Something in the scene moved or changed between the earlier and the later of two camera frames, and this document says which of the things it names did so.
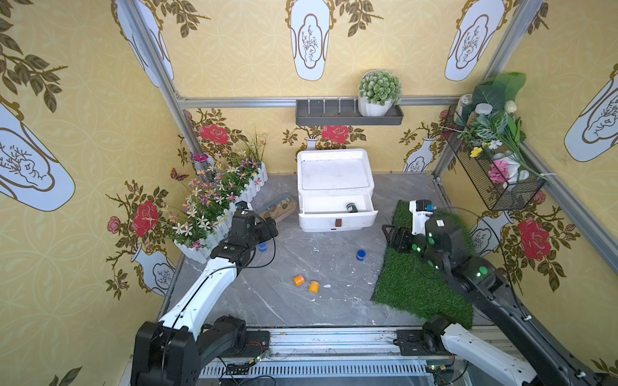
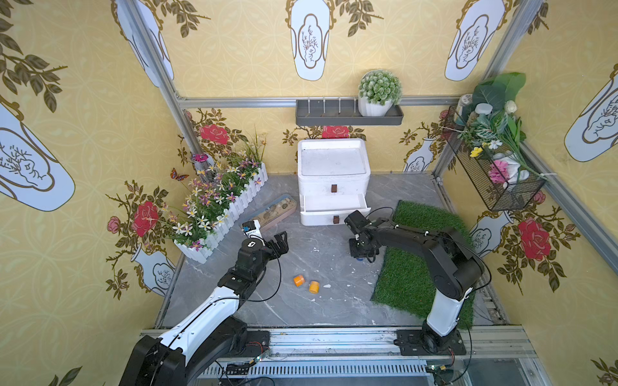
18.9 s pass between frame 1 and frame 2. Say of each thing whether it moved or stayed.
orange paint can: stayed
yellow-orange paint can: stayed
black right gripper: moved
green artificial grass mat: stayed
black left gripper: moved
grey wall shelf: stayed
